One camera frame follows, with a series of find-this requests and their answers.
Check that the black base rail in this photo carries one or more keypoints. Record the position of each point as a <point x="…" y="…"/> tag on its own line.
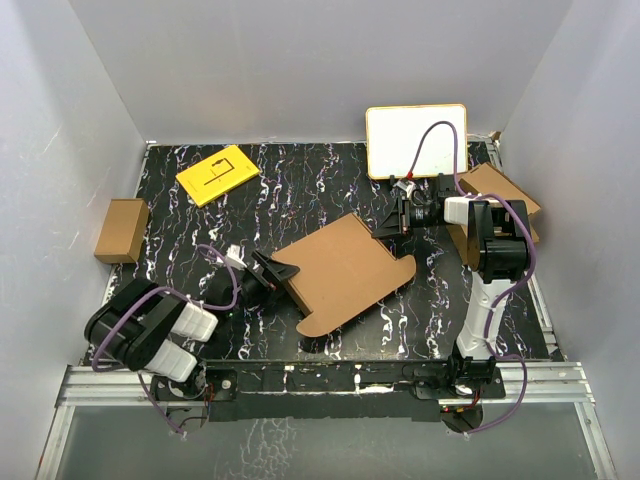
<point x="420" y="390"/>

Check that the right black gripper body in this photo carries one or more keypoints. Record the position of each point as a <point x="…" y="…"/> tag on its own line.
<point x="421" y="217"/>

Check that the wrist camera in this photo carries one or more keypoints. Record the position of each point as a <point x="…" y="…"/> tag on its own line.
<point x="406" y="186"/>
<point x="235" y="255"/>

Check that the white board yellow frame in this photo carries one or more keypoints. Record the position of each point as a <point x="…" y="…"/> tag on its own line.
<point x="424" y="140"/>

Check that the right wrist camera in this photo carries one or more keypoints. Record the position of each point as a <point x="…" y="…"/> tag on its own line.
<point x="406" y="186"/>

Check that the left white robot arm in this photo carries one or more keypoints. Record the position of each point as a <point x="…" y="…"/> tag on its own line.
<point x="136" y="326"/>

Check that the cardboard box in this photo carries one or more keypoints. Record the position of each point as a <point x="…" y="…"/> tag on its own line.
<point x="485" y="178"/>
<point x="122" y="233"/>
<point x="459" y="236"/>
<point x="343" y="271"/>

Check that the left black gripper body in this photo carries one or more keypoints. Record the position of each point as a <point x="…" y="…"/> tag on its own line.
<point x="253" y="289"/>

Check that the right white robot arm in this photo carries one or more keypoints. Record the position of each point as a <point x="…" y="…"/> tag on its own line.
<point x="498" y="252"/>

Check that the yellow pad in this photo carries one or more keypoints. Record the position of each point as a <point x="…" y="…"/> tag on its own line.
<point x="217" y="175"/>

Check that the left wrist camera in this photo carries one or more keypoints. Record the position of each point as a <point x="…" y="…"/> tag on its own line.
<point x="235" y="255"/>

